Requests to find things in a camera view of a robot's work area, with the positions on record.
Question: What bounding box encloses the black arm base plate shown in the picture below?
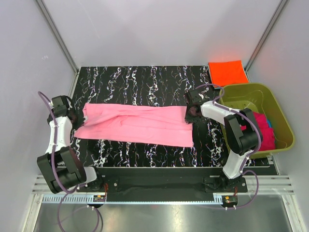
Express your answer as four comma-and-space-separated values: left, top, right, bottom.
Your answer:
80, 167, 248, 203

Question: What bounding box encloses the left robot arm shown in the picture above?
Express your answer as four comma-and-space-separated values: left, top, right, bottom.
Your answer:
37, 91, 104, 194

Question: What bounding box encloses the folded orange t shirt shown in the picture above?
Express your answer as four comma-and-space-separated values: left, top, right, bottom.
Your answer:
208, 60, 249, 87

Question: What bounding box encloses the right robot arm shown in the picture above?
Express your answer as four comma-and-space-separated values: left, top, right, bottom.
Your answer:
184, 89, 263, 192

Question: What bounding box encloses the aluminium frame rail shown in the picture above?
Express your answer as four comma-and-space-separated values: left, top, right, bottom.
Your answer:
31, 175, 295, 194

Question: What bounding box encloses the black marbled table mat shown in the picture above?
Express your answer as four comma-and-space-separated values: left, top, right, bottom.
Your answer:
70, 66, 228, 167

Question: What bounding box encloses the blue t shirt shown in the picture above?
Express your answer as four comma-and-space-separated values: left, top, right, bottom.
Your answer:
266, 119, 272, 128

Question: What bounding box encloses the magenta t shirt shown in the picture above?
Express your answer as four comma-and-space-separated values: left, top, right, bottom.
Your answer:
253, 112, 275, 151

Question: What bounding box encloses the light pink t shirt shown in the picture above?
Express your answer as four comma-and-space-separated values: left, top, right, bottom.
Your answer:
74, 103, 194, 147

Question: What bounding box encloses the olive green plastic bin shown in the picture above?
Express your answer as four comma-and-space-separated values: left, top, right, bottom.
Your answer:
219, 83, 295, 159

